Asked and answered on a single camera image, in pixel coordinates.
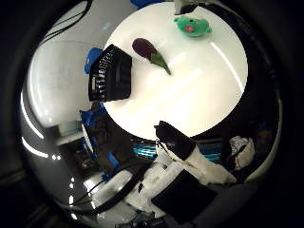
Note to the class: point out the green round plush toy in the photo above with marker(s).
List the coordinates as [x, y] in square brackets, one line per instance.
[192, 26]

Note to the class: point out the cyan lit device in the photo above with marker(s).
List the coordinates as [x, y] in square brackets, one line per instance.
[144, 149]

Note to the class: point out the blue plastic chair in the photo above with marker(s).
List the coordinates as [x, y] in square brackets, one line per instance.
[142, 3]
[91, 59]
[90, 116]

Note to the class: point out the black slatted plastic basket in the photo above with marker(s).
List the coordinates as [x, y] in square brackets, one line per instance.
[110, 76]

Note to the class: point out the purple eggplant plush toy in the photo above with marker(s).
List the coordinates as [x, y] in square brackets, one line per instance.
[146, 49]

